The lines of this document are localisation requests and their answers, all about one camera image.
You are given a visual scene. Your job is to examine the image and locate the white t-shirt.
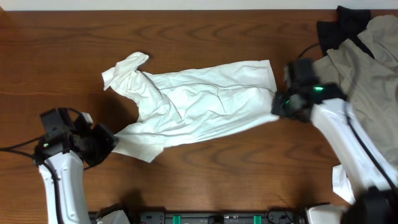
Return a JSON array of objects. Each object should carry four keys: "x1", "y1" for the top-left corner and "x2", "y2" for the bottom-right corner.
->
[{"x1": 102, "y1": 52, "x2": 277, "y2": 162}]

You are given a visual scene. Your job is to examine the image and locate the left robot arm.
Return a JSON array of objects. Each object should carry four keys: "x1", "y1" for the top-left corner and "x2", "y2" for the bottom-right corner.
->
[{"x1": 34, "y1": 124, "x2": 118, "y2": 223}]

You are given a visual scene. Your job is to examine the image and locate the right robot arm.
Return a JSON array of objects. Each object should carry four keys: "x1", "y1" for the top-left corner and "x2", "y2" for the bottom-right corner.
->
[{"x1": 271, "y1": 83, "x2": 397, "y2": 223}]

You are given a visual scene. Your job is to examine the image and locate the grey-beige garment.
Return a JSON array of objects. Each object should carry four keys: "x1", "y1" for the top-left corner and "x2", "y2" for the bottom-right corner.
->
[{"x1": 313, "y1": 15, "x2": 397, "y2": 167}]

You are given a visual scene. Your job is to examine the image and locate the white garment at right edge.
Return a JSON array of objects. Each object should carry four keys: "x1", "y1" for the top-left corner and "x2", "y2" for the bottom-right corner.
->
[{"x1": 332, "y1": 164, "x2": 355, "y2": 205}]

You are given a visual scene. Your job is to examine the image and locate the black garment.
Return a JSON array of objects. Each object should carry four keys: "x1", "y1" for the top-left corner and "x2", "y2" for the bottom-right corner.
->
[{"x1": 317, "y1": 6, "x2": 374, "y2": 58}]

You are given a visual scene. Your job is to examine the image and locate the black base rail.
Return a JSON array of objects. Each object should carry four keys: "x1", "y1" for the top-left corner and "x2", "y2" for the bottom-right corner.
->
[{"x1": 90, "y1": 209, "x2": 308, "y2": 224}]

